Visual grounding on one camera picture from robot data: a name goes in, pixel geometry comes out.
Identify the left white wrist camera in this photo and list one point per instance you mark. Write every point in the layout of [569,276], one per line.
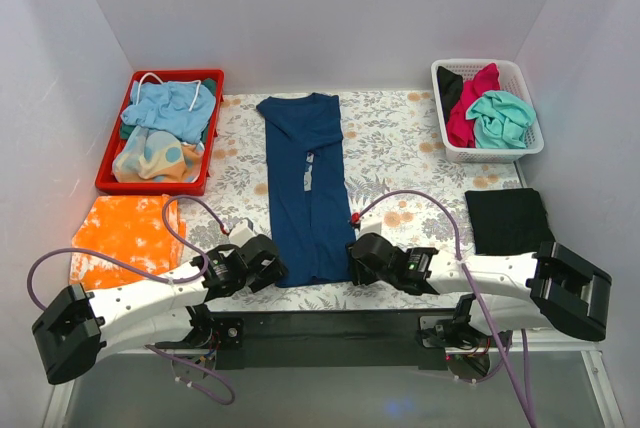
[241,232]

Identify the yellow blue patterned garment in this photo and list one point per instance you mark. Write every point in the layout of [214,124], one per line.
[152,156]

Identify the dark blue t shirt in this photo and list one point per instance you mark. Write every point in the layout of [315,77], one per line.
[309,208]

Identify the dark green garment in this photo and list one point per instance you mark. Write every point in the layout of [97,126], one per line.
[212,88]

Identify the light blue garment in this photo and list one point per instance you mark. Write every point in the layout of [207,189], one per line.
[167,110]

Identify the orange tie-dye folded shirt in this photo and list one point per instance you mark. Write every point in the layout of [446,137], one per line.
[127,228]

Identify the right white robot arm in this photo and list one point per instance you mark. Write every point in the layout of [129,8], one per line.
[552,287]

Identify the black folded shirt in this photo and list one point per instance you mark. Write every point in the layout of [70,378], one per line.
[508,222]

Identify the magenta shirt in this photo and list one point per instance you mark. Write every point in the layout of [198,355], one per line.
[460,129]

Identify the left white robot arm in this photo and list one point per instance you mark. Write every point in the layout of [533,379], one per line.
[79,326]

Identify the aluminium frame rail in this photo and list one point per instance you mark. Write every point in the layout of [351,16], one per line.
[56,413]

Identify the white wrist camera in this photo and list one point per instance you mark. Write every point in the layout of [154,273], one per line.
[365,225]
[241,232]

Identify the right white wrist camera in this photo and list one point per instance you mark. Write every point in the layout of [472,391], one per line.
[365,225]

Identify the floral table cloth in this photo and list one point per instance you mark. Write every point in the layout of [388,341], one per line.
[391,143]

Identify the teal shirt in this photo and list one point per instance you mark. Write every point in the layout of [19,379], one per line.
[500,120]

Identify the black shirt in basket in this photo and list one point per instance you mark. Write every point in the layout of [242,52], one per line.
[447,85]

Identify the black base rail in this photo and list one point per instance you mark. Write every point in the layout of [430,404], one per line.
[317,339]

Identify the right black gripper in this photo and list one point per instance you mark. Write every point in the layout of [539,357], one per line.
[358,265]

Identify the red plastic tray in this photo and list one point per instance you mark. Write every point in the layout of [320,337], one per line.
[185,103]

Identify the white plastic basket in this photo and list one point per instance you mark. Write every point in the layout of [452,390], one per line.
[511,80]

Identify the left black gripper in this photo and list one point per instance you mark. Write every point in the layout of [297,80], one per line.
[272,268]

